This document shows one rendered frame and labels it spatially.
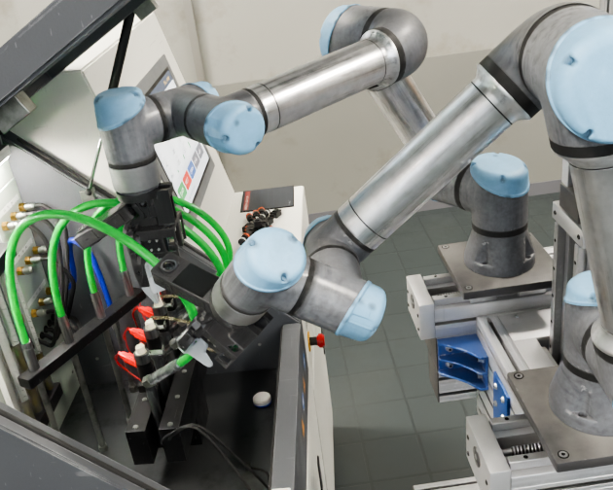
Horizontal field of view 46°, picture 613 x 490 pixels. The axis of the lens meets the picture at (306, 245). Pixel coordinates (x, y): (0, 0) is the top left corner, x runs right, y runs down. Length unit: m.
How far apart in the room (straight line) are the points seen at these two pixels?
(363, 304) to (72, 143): 0.87
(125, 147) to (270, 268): 0.39
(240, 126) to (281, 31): 2.94
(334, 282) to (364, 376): 2.16
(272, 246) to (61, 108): 0.81
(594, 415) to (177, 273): 0.65
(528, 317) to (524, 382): 0.35
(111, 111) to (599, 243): 0.69
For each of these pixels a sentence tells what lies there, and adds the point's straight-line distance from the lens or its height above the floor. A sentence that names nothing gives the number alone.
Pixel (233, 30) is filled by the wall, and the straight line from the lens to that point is 3.95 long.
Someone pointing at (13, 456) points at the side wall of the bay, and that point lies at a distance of 1.05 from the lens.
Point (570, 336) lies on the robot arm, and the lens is 1.15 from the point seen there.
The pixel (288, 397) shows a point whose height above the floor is 0.95.
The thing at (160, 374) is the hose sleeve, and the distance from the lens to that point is 1.21.
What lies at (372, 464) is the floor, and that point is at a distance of 2.64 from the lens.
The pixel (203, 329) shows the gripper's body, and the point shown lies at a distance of 1.01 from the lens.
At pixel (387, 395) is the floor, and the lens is 2.92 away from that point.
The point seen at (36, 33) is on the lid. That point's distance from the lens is 0.75.
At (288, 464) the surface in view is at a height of 0.95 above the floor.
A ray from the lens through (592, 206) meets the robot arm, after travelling 0.88.
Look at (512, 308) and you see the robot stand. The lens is 1.64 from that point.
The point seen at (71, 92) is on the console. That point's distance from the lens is 1.54.
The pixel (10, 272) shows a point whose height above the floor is 1.31.
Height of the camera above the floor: 1.83
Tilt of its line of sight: 27 degrees down
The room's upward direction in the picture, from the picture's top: 7 degrees counter-clockwise
